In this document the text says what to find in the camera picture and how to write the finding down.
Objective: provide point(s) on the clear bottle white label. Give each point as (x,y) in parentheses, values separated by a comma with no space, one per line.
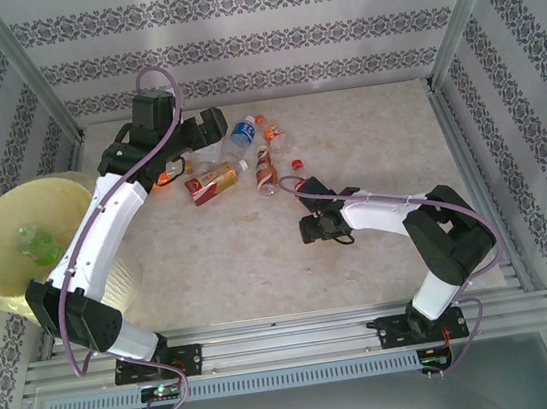
(212,157)

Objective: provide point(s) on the blue label bottle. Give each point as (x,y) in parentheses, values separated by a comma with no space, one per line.
(243,132)

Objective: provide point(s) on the red yellow drink carton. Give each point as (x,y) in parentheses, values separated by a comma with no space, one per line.
(212,182)

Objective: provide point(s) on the small orange label bottle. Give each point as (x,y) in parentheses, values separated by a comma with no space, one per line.
(274,133)

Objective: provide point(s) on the red label bottle red cap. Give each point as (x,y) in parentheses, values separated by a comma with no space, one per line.
(297,164)

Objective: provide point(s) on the brown label bottle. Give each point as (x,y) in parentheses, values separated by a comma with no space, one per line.
(264,168)

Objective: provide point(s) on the green lime label bottle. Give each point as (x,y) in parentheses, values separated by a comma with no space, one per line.
(36,243)

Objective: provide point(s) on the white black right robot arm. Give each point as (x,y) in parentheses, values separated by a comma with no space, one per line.
(380,213)

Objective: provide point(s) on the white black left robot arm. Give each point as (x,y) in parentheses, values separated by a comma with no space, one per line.
(100,227)

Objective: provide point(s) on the white ribbed waste bin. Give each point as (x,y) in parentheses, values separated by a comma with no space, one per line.
(123,290)

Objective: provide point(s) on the small circuit board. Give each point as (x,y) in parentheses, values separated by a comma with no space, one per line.
(159,392)
(433,361)

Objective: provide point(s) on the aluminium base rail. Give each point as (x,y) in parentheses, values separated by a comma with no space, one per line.
(282,344)

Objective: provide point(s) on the aluminium side rail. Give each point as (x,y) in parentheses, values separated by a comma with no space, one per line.
(474,178)

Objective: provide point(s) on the aluminium frame post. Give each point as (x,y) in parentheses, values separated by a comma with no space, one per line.
(26,60)
(466,2)

